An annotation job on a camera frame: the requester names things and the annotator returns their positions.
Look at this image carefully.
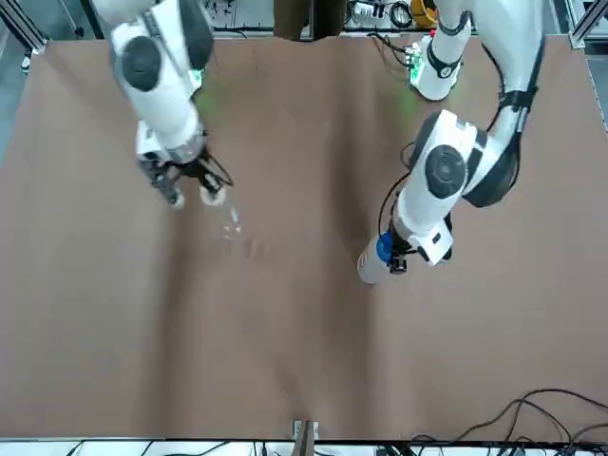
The clear condiment bottle white cap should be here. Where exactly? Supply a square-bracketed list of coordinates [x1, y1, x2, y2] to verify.
[202, 188, 243, 238]

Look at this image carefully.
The clear drink bottle blue cap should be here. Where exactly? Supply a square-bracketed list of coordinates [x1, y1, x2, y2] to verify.
[356, 232, 396, 285]

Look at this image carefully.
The aluminium frame profile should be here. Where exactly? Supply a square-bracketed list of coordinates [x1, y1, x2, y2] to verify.
[0, 0, 49, 54]
[564, 0, 608, 48]

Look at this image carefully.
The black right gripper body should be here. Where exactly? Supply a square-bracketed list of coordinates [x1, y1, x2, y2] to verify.
[140, 154, 210, 180]

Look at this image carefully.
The person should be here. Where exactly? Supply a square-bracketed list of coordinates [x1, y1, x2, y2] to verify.
[274, 0, 349, 43]

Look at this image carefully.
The black desk cable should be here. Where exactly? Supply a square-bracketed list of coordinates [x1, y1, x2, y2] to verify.
[408, 388, 608, 450]

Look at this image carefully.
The yellow hard hat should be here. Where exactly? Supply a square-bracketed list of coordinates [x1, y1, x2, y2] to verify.
[410, 0, 439, 28]

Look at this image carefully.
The aluminium post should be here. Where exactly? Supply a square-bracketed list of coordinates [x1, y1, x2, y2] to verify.
[293, 418, 319, 456]

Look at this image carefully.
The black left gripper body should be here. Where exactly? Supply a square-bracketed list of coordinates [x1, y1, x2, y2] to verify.
[387, 211, 422, 256]

